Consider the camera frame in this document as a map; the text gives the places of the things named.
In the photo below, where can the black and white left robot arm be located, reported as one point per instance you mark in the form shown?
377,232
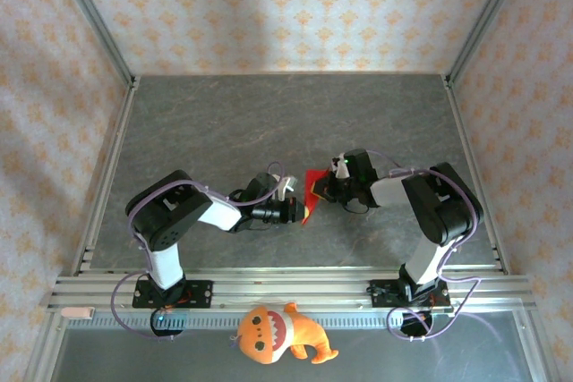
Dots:
170,216

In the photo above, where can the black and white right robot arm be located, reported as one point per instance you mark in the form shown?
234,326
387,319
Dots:
443,207

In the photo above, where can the orange shark plush toy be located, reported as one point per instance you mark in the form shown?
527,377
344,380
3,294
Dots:
268,337

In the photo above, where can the pink tag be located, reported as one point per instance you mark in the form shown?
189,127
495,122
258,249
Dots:
77,312

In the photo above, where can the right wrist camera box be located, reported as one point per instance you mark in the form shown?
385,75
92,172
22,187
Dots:
342,171

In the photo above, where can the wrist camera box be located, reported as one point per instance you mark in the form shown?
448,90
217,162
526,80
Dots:
342,171
286,185

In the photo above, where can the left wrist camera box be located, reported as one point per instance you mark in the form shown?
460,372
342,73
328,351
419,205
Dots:
286,185

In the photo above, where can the aluminium cross rail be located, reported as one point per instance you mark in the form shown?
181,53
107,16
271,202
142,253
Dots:
291,286

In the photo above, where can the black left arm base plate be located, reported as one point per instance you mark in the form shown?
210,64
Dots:
199,294

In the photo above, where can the aluminium side rail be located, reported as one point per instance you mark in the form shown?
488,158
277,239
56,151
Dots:
105,176
470,154

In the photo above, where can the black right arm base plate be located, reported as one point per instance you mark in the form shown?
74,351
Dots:
382,294

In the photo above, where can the aluminium frame post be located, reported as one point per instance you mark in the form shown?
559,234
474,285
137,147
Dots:
485,15
96,19

